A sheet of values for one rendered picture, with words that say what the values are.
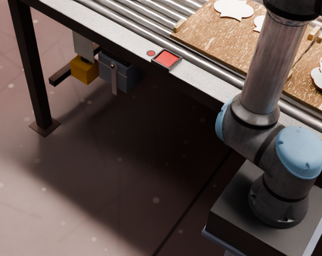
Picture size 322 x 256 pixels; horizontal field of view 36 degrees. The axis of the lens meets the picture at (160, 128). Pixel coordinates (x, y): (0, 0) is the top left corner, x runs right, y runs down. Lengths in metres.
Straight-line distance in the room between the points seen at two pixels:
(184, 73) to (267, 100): 0.57
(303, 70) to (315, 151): 0.59
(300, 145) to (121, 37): 0.84
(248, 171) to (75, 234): 1.16
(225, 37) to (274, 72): 0.72
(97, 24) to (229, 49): 0.48
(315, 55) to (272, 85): 0.70
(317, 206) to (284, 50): 0.48
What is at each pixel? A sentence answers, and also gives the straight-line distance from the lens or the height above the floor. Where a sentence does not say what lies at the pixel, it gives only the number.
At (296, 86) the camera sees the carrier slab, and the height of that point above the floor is 0.94.
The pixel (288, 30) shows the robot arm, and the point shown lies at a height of 1.44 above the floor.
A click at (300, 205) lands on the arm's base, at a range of 1.25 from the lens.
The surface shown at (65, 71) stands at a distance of 2.57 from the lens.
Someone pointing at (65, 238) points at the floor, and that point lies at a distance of 2.32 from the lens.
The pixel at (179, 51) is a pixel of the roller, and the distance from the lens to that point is 1.71.
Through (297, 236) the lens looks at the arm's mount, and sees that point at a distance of 1.28.
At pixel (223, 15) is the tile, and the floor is 0.94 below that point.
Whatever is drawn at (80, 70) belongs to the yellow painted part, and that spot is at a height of 0.68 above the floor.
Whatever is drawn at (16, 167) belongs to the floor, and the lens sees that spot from 2.56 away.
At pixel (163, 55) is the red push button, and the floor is 0.93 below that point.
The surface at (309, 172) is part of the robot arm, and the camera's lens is 1.14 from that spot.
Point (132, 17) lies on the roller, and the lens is 1.85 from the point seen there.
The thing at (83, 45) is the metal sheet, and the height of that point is 0.80.
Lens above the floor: 2.05
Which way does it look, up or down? 51 degrees down
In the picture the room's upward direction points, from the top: 4 degrees clockwise
